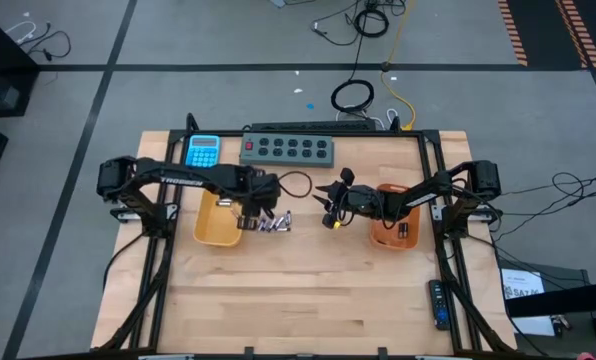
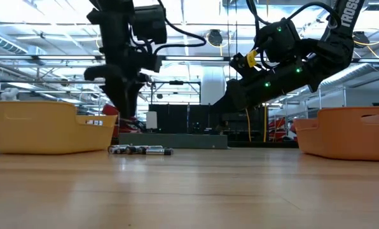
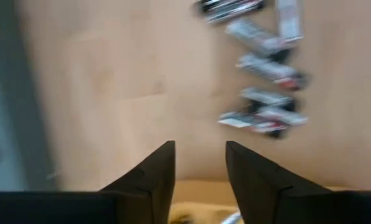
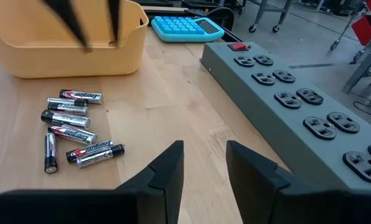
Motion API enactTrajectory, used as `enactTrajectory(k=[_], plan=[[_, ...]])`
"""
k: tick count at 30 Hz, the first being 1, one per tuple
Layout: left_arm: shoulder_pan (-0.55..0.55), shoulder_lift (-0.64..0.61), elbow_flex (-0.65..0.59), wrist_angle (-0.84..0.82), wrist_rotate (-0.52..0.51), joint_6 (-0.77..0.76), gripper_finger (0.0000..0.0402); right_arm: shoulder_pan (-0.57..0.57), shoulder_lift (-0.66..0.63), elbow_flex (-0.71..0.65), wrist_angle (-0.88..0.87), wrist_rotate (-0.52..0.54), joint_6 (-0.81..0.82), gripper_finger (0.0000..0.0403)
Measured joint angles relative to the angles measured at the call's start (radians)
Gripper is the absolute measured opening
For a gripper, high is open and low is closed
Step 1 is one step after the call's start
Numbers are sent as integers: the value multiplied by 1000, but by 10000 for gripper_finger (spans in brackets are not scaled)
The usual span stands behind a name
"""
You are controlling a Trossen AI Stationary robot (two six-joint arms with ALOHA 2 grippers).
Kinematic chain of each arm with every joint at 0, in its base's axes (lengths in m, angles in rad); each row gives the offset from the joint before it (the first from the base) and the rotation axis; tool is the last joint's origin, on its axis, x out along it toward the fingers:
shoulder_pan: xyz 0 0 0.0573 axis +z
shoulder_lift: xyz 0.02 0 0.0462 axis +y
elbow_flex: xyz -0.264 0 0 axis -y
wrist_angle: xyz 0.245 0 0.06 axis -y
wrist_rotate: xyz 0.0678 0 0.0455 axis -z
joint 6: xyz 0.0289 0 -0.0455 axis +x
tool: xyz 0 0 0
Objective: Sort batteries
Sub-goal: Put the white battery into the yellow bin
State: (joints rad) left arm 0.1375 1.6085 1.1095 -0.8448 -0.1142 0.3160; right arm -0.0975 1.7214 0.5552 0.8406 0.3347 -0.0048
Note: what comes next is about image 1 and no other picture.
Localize coiled black floor cable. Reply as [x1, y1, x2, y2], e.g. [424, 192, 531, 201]
[352, 8, 391, 39]
[330, 78, 376, 114]

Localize yellow floor cable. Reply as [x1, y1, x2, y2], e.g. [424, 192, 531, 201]
[379, 0, 418, 132]

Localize tangled black cables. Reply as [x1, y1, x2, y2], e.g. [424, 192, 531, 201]
[490, 171, 596, 244]

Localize thin white cable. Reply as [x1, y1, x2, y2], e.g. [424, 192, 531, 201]
[3, 19, 39, 46]

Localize black aluminium table frame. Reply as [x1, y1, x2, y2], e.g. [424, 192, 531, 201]
[95, 112, 518, 359]

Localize yellow plastic bin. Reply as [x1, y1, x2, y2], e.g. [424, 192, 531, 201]
[192, 188, 244, 248]

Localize orange plastic bin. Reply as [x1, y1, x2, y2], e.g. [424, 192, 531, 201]
[368, 182, 422, 251]

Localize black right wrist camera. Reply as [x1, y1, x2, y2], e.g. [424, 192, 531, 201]
[321, 211, 343, 231]

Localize black side table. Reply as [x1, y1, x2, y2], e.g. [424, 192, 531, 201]
[497, 259, 596, 360]

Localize grey power strip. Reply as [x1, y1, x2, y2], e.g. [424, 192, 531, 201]
[238, 132, 335, 169]

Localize white paper sheet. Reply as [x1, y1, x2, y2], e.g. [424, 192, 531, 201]
[500, 268, 555, 337]

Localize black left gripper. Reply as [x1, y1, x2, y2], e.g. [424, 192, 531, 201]
[237, 167, 282, 232]

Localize bunch of keys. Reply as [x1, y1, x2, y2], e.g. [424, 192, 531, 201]
[551, 313, 574, 338]

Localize black cable with adaptor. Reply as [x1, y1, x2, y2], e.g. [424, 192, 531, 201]
[16, 29, 73, 63]

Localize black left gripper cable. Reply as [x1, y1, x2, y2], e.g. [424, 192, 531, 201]
[276, 170, 314, 200]

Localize blue calculator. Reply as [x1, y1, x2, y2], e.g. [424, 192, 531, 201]
[184, 134, 222, 169]

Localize black remote control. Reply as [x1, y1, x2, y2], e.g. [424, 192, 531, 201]
[428, 279, 452, 332]

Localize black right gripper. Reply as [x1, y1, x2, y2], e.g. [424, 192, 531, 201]
[311, 168, 385, 221]

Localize white floor cable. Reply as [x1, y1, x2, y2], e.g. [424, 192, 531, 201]
[335, 103, 400, 130]

